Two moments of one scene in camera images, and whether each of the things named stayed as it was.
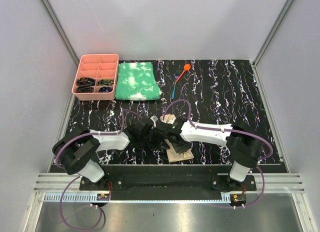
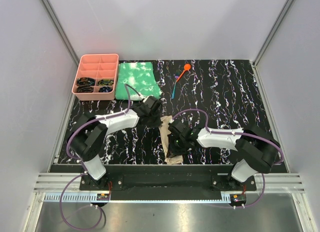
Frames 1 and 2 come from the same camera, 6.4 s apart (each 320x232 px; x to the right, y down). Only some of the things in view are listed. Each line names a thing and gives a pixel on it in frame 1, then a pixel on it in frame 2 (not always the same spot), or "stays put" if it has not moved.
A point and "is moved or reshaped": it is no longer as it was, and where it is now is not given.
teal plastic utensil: (172, 96) stays put
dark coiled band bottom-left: (85, 88) stays put
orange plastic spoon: (187, 67) stays put
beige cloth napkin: (172, 155) is moved or reshaped
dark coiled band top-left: (85, 81) stays put
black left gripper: (160, 144) -> (158, 122)
